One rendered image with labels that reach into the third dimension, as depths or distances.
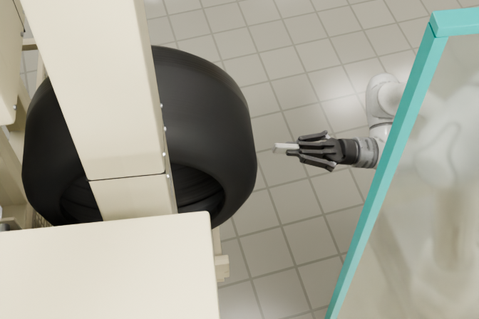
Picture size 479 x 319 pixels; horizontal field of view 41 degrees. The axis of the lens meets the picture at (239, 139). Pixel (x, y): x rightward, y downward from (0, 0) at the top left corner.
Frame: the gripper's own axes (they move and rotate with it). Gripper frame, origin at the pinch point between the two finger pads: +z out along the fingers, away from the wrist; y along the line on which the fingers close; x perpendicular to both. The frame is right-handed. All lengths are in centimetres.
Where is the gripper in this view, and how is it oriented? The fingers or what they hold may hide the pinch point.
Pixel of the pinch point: (285, 148)
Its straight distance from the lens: 178.3
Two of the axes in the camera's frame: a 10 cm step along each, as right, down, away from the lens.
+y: 1.2, 8.3, -5.5
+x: -2.6, 5.6, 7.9
